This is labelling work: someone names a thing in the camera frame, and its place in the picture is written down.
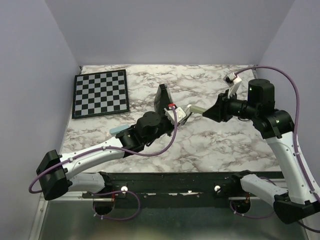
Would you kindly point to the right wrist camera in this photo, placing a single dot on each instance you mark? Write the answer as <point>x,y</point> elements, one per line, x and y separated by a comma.
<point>233,81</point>

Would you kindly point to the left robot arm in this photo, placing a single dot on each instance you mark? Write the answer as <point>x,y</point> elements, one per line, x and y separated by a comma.
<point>58,174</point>

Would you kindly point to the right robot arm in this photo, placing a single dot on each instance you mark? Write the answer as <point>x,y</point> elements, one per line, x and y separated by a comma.
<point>298,200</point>

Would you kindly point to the black white chessboard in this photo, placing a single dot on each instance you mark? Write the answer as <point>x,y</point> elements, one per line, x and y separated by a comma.
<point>100,94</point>

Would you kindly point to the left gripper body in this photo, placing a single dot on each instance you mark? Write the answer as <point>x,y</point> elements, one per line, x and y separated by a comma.
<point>165,126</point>

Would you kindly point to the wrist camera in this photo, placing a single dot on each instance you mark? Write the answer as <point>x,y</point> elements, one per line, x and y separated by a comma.
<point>174,114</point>
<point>233,81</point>

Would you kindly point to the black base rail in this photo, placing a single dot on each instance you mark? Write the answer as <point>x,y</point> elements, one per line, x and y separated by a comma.
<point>173,190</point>

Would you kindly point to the black wedge stand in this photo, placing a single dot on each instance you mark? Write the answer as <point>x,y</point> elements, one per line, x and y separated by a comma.
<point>163,99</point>

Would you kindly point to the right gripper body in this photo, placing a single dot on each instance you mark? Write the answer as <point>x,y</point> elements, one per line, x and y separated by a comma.
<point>233,106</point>

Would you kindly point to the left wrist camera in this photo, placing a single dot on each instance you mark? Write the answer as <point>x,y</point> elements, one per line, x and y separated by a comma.
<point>174,114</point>

